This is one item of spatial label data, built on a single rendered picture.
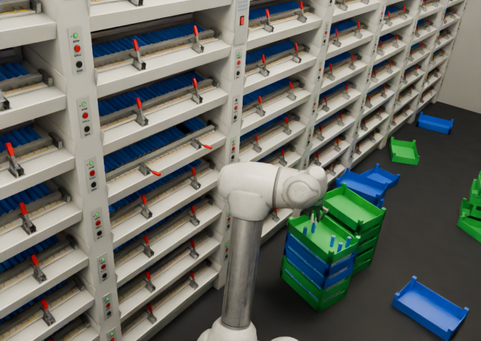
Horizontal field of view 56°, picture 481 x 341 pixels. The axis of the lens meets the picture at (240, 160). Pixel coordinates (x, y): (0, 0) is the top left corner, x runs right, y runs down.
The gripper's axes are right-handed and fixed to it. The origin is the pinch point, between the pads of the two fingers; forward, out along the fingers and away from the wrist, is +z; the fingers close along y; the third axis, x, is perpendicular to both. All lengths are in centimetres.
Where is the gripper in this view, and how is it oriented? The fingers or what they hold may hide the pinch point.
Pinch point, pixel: (314, 220)
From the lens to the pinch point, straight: 227.6
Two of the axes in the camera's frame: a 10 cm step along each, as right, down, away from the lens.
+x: 4.0, -7.6, 5.1
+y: 9.1, 2.6, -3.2
